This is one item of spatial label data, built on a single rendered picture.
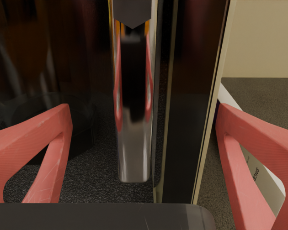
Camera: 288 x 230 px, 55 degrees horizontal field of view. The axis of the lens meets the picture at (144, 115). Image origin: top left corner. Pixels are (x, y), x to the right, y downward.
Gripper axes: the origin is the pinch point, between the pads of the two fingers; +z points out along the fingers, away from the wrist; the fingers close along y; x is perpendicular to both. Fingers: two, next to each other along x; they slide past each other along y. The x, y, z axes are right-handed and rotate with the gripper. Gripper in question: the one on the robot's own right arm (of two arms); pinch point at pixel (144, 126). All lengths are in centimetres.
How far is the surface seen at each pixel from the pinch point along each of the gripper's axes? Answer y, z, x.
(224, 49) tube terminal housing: -4.6, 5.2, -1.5
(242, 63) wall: -22, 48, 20
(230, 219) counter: -10.0, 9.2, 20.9
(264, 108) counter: -22.4, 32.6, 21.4
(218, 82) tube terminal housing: -4.5, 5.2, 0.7
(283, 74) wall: -33, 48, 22
